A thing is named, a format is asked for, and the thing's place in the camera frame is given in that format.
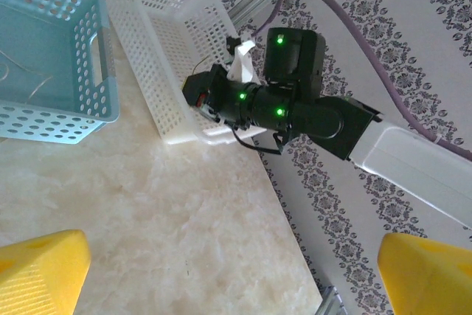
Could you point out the aluminium frame side rail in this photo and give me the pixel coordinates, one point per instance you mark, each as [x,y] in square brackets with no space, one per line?
[333,302]

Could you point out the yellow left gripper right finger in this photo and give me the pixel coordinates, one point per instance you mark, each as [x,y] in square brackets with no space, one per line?
[427,278]

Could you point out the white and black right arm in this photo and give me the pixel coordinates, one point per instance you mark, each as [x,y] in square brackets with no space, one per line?
[424,167]

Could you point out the white plastic basket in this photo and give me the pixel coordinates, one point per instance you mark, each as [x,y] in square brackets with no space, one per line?
[155,34]

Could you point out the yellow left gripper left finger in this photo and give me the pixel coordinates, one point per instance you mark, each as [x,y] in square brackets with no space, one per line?
[40,278]

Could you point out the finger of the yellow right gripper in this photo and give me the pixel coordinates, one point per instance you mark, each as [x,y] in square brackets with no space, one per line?
[197,88]

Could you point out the light blue plastic basket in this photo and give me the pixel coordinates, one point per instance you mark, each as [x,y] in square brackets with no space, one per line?
[37,34]

